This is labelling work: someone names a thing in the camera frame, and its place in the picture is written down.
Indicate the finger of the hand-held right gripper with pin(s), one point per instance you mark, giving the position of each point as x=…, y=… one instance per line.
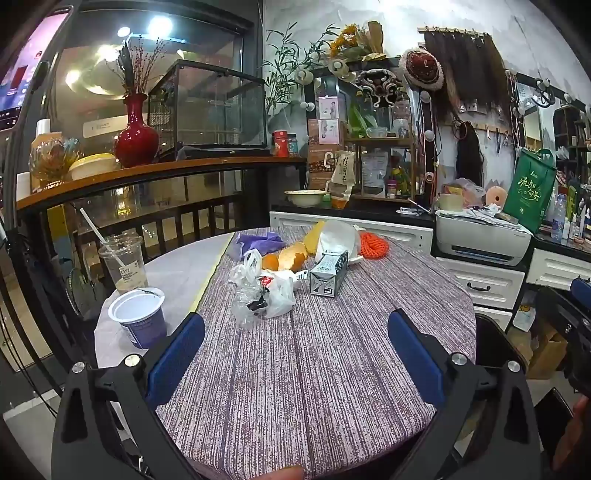
x=582, y=288
x=563, y=309

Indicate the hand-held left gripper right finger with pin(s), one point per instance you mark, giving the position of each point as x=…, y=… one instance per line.
x=415, y=355

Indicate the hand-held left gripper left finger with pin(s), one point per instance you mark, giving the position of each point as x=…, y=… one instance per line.
x=178, y=355

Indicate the clear plastic bag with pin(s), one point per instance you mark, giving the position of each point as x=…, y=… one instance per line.
x=272, y=295

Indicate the grey milk carton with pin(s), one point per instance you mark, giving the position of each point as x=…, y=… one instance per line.
x=328, y=277

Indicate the orange foam fruit net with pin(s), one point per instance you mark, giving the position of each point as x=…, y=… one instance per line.
x=374, y=244

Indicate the orange fruit piece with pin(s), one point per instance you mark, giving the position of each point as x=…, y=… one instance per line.
x=270, y=263

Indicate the purple plastic wrapper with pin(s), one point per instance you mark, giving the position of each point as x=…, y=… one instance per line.
x=258, y=242

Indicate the white face mask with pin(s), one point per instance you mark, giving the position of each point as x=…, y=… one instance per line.
x=339, y=235

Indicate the yellow corn toy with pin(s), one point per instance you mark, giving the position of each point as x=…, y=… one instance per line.
x=314, y=237

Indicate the person's right forearm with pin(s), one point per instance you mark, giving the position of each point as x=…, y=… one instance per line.
x=570, y=434

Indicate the white desk drawer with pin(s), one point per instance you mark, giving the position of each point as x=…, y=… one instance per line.
x=554, y=270

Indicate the cardboard box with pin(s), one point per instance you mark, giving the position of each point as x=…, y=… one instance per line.
x=547, y=350

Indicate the white bag with cartoon print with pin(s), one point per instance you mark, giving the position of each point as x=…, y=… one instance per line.
x=524, y=316

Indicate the purple yogurt cup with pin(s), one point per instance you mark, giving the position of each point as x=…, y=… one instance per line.
x=143, y=327

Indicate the row of cosmetic bottles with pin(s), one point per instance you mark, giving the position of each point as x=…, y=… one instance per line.
x=577, y=226

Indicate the clear water bottle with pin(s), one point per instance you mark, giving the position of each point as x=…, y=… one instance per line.
x=558, y=221

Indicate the white drawer unit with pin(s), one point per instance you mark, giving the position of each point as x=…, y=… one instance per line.
x=480, y=284

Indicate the clear plastic cup with straw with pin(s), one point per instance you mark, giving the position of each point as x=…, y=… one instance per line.
x=122, y=263

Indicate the white printer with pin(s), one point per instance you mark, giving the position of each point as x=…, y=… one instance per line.
x=480, y=240

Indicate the green tote bag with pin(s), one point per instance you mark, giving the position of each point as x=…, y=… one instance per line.
x=528, y=194

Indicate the pile of papers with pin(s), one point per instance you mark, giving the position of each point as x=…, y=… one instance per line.
x=480, y=214

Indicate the white dish with brush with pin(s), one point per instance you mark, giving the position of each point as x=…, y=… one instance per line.
x=408, y=211

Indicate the dark wooden railing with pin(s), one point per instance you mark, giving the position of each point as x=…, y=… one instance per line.
x=184, y=207

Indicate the pink plastic bag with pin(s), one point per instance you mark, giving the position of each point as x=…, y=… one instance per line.
x=471, y=191

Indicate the orange drink cup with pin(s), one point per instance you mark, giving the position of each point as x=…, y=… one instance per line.
x=339, y=202

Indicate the black hanging ponytail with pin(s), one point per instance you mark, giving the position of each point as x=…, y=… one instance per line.
x=468, y=157

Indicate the cluster of small bottles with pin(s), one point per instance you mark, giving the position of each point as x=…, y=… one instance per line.
x=399, y=180

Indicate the white cabinet with black top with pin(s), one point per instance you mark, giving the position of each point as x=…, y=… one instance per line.
x=295, y=221

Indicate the brown and white pouch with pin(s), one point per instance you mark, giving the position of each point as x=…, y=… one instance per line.
x=374, y=177

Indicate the wooden counter ledge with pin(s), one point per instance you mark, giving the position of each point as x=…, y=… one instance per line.
x=184, y=168

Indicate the cream enamel bowl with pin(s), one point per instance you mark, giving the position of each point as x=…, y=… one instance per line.
x=304, y=198

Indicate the beige printed paper bag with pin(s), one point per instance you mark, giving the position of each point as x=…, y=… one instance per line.
x=344, y=170

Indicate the yellow round container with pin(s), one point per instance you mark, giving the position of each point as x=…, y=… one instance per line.
x=92, y=166

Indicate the brown printed carton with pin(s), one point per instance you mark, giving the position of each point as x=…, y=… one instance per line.
x=318, y=170

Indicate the red ceramic vase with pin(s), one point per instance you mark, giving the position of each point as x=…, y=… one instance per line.
x=136, y=143

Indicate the wooden shelf rack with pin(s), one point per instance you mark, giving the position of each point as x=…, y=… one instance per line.
x=378, y=140

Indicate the glass bowl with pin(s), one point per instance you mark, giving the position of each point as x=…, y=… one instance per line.
x=376, y=132

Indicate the amber glass ornament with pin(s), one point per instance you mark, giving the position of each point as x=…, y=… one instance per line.
x=53, y=161

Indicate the red tin can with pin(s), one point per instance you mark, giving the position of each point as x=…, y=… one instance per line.
x=280, y=145

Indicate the glass jar with teal label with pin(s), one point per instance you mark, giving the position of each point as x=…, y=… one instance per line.
x=292, y=146

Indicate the green leaf packet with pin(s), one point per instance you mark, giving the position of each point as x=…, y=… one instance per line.
x=358, y=122

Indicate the row of hanging hair wefts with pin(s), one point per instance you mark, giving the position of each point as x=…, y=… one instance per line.
x=461, y=69

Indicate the pink photo card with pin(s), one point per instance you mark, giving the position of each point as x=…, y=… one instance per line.
x=328, y=107

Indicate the ornate black white headdress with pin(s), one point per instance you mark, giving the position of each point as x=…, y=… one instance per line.
x=381, y=85

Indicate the red embroidered fur hat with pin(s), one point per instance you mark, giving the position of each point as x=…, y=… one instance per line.
x=421, y=64

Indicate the dried branches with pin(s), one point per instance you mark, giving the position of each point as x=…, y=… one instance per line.
x=131, y=69

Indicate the green bamboo leaf branches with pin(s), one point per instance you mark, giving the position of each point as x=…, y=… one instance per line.
x=286, y=69

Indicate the sunflower bouquet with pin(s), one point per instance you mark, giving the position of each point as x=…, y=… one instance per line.
x=348, y=39

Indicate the dark wall shelf unit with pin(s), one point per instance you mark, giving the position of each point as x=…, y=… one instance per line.
x=572, y=138

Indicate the glass terrarium with black frame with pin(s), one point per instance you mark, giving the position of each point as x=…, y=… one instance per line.
x=217, y=115

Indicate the wall display screen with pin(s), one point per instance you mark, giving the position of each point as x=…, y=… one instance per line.
x=27, y=60

